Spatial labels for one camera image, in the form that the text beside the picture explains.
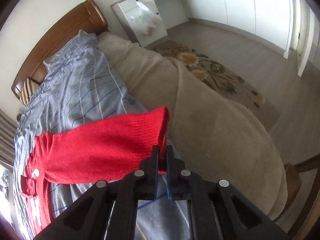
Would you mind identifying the beige bed blanket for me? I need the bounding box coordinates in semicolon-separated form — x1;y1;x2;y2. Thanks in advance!
98;32;287;219

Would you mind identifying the floral floor rug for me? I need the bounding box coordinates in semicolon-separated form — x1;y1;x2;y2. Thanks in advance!
148;40;280;131

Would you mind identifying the red knit sweater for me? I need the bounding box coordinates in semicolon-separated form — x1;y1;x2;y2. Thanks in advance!
21;107;170;234

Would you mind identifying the white desk with drawers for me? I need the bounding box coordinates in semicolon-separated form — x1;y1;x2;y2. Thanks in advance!
111;0;188;47

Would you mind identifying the striped brown pillow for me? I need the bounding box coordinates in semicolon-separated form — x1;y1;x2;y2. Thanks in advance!
20;78;39;106

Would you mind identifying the white wardrobe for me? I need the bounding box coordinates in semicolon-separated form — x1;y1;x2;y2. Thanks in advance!
194;0;293;59

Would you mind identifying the wooden chair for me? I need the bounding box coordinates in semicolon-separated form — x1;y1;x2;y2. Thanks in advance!
274;154;319;239

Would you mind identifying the blue plaid duvet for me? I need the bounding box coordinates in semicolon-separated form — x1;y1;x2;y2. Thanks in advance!
13;31;178;239

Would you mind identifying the white plastic bag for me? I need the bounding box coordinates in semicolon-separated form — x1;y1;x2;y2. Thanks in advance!
130;0;161;36

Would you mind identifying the wooden bed headboard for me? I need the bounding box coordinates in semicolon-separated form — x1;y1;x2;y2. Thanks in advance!
11;0;108;99

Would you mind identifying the beige curtain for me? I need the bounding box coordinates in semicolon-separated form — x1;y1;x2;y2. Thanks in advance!
0;110;17;169

